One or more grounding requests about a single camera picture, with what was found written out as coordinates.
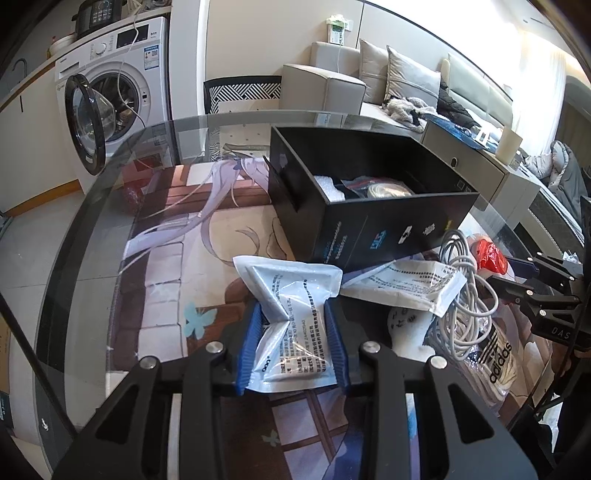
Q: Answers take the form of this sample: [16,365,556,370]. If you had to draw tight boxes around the white foil sachet packet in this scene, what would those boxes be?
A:
[233,255,342,394]

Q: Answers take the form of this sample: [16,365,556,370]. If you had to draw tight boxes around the white cable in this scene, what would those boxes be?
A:
[427,229,501,370]

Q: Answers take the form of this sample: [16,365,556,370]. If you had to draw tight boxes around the bagged adidas socks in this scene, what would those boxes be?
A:
[455,318,518,412]

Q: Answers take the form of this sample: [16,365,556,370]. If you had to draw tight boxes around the black cardboard box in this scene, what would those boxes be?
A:
[269,126,479,272]

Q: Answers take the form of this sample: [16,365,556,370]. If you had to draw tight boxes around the clear bag white cloth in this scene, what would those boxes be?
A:
[342,176,414,199]

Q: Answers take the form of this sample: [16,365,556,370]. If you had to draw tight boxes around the white foam block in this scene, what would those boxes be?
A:
[315,176,346,203]

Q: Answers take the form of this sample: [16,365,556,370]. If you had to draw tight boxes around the person's right hand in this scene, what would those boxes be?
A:
[551,342,590,381]

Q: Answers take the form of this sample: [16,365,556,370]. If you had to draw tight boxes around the red white plastic bag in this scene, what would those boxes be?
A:
[468,234,509,278]

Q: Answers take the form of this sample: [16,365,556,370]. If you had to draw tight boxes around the beige low cabinet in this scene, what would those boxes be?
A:
[422,122,539,228]

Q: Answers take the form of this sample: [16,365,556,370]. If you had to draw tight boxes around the anime print desk mat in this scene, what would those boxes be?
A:
[105,155,365,479]

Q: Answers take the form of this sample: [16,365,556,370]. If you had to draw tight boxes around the white paper roll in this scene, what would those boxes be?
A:
[495,126,523,165]

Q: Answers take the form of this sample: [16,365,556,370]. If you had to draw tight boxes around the black jacket on sofa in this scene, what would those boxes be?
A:
[437,80,480,130]

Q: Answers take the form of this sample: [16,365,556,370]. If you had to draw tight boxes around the grey crumpled cloth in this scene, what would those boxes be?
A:
[384,97,438,129]

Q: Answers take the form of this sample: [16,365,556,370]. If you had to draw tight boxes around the grey cushion right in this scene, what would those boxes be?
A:
[385,46,441,107]

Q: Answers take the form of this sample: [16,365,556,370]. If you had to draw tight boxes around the grey cushion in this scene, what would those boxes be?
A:
[360,40,389,105]
[385,46,441,107]

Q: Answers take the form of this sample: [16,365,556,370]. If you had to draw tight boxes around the grey cushion left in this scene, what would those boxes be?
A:
[360,40,389,105]

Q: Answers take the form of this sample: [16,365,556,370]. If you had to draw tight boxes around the beige sofa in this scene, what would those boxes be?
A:
[280,40,513,128]

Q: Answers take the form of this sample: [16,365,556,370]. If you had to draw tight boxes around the black patterned chair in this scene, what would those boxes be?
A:
[204,75,281,114]

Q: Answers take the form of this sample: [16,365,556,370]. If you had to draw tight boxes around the white washing machine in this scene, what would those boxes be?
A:
[55,16,170,189]

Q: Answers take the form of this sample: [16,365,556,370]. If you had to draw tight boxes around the kitchen faucet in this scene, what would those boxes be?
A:
[12,57,28,85]

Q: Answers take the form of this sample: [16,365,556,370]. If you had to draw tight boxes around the white bowl on counter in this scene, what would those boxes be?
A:
[47,32,76,58]

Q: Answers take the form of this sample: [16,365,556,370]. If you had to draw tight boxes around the black pressure cooker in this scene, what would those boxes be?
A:
[72,0,126,39]

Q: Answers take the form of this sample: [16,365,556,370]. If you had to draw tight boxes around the green white wall panel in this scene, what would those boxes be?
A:
[325,14,348,46]

